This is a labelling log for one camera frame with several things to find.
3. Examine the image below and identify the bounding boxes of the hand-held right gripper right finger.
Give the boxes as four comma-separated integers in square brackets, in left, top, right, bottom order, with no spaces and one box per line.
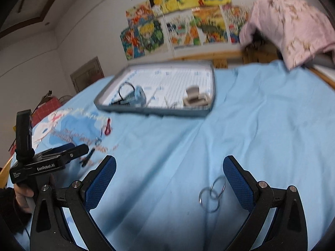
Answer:
[222,155,308,251]

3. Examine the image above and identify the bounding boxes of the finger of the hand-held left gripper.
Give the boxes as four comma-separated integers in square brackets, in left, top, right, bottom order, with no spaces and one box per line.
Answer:
[62,143,90,163]
[39,143,75,158]

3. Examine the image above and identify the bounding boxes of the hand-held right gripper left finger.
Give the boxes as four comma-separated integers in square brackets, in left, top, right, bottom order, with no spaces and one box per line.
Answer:
[29,155,117,251]

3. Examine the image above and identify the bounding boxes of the small silver linked rings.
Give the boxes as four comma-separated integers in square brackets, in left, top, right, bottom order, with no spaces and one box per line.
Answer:
[198,176,226,213]

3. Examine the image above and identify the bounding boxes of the black hair tie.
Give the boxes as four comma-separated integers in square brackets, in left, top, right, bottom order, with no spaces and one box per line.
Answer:
[118,82,135,103]

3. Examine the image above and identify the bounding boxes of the light blue wrist watch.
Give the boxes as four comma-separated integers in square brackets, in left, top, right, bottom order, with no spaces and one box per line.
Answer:
[112,85,147,108]

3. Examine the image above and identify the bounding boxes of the beige hair claw clip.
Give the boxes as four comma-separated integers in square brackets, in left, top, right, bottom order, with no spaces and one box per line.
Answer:
[182,86,210,108]

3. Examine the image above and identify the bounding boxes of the grey tray with grid paper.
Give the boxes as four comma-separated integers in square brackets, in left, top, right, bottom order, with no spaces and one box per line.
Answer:
[93,60,216,118]

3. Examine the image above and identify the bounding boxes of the person's left hand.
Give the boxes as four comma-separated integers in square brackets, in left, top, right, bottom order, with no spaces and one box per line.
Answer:
[13,174,57,215]

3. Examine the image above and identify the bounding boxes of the black hair clip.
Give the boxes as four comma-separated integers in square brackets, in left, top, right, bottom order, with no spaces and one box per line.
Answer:
[80,149,96,167]

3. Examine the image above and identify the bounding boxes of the light blue printed blanket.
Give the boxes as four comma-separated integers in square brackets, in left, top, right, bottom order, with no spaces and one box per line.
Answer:
[5,59,335,251]

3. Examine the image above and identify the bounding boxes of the mermaid drawing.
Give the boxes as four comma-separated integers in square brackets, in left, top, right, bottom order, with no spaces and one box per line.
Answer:
[120,26,145,61]

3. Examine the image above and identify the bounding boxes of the ceiling air vent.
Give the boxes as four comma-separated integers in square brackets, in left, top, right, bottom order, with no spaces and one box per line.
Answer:
[18,0,34,13]

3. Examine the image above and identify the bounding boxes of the blond figure green drawing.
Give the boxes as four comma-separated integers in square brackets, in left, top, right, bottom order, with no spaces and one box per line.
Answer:
[138,19,169,56]

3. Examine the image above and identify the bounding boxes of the white mattress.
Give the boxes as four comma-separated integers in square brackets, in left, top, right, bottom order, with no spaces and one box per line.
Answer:
[313,62,335,78]

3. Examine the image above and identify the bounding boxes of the orange-haired girl drawing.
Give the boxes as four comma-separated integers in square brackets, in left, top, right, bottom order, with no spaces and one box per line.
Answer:
[126,1,155,27]

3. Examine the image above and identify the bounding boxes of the white turtle drawing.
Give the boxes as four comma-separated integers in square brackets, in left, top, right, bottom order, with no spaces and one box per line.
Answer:
[165,14,202,49]

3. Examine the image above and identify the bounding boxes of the orange landscape turtle drawing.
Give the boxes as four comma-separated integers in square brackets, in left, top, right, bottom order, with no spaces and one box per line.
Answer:
[192,5,229,45]

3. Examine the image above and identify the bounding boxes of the crowded colourful drawing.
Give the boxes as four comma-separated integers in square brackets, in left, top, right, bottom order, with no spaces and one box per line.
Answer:
[222,4,252,45]

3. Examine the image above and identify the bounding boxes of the pink floral cloth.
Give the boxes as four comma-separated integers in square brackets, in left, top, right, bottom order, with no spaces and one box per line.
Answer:
[239,0,335,71]

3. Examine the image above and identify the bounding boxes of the yellow and black drawing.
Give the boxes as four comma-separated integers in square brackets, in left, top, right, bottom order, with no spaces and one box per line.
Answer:
[147,0,179,17]

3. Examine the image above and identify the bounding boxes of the grey wall hatch door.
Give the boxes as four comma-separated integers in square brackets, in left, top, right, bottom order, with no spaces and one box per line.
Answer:
[70,56,105,95]

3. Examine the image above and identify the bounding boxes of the wooden bed frame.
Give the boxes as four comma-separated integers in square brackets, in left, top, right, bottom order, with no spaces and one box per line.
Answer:
[167,46,335,91]

